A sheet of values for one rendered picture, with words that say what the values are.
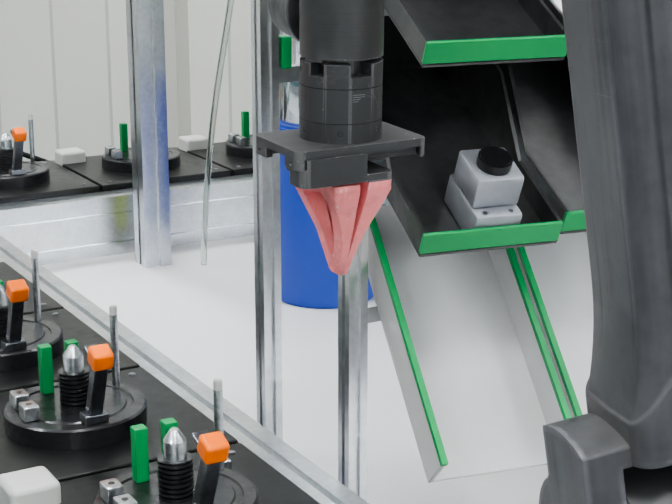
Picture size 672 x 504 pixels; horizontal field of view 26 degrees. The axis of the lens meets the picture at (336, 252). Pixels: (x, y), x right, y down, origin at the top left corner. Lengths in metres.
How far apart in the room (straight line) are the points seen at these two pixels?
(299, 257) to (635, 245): 1.59
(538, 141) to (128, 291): 1.00
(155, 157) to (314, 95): 1.39
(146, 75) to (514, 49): 1.18
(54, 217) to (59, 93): 2.90
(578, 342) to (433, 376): 0.17
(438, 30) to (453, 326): 0.28
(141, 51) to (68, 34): 2.98
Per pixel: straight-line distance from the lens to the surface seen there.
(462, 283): 1.38
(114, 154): 2.59
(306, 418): 1.76
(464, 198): 1.25
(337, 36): 0.97
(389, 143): 0.99
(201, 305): 2.18
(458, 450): 1.30
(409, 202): 1.25
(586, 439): 0.60
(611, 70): 0.56
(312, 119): 0.98
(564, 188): 1.37
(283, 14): 1.03
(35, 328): 1.70
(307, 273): 2.14
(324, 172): 0.97
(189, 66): 5.24
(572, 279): 1.45
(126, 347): 1.71
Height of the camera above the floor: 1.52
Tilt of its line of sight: 16 degrees down
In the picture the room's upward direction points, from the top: straight up
